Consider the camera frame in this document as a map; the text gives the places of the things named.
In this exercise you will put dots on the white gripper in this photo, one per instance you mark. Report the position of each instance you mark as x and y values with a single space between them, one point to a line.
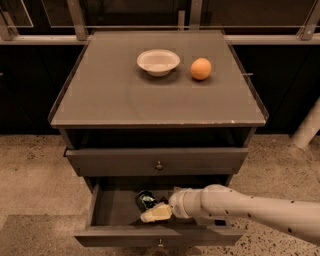
177 203

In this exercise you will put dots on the green soda can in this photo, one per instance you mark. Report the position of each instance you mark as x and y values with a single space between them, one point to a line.
145 201

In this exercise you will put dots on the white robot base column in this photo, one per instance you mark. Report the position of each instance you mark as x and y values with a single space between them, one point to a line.
308 128

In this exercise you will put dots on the round top drawer knob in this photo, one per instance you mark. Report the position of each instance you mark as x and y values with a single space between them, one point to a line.
159 166

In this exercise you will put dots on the open middle drawer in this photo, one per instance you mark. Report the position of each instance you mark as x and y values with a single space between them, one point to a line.
114 218

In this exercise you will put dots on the closed top drawer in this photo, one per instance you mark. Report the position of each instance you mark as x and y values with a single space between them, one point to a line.
141 162

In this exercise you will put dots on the grey drawer cabinet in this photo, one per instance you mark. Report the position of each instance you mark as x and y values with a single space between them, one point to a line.
111 103

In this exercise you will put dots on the orange fruit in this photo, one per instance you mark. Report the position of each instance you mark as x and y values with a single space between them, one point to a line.
201 69

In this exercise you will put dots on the white paper bowl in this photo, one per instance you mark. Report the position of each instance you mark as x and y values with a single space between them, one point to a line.
158 62

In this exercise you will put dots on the metal window rail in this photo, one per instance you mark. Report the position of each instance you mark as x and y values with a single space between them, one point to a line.
242 22

